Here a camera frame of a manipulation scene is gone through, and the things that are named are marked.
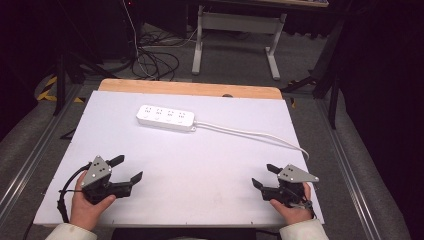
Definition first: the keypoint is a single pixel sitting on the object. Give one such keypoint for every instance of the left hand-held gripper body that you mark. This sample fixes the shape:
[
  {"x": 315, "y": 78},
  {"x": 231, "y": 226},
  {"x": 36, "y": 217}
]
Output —
[{"x": 100, "y": 186}]

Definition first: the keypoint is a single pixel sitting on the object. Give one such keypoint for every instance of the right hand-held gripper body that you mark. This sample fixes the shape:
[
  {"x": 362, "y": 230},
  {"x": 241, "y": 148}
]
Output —
[{"x": 288, "y": 191}]

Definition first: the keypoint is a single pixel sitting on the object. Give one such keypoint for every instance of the person's right hand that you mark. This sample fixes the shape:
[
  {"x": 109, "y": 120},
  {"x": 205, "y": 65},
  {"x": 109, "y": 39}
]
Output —
[{"x": 295, "y": 213}]

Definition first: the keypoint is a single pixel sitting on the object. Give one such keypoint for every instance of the person's left hand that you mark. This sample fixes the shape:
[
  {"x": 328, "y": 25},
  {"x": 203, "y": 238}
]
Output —
[{"x": 85, "y": 211}]

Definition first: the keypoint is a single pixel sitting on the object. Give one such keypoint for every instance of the white table mat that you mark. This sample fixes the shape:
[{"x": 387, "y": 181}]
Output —
[{"x": 186, "y": 173}]

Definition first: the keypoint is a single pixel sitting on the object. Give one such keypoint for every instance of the white power strip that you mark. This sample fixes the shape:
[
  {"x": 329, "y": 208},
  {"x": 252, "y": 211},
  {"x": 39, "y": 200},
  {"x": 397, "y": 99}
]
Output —
[{"x": 165, "y": 117}]

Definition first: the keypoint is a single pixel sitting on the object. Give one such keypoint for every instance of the wooden table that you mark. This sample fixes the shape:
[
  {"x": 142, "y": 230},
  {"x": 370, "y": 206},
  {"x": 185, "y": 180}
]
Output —
[{"x": 166, "y": 87}]

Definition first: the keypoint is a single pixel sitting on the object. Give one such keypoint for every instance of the black metal stand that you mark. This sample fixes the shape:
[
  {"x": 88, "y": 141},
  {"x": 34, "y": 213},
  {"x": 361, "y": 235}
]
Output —
[
  {"x": 60, "y": 83},
  {"x": 333, "y": 100}
]

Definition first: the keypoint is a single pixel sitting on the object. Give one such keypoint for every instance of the yellow black floor tape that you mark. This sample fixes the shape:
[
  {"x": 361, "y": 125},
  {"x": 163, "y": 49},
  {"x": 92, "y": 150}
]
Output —
[{"x": 47, "y": 89}]

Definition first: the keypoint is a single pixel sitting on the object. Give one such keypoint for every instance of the wooden desk top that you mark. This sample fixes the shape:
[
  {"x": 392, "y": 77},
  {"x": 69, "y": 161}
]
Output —
[{"x": 283, "y": 3}]

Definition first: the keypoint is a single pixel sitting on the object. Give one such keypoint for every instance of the aluminium floor rail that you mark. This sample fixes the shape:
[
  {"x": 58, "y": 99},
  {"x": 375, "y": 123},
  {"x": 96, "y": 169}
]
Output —
[
  {"x": 350, "y": 180},
  {"x": 23, "y": 180}
]

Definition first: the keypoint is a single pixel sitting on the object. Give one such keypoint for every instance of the white metal desk frame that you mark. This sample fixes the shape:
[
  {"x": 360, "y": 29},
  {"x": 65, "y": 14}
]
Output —
[{"x": 238, "y": 22}]

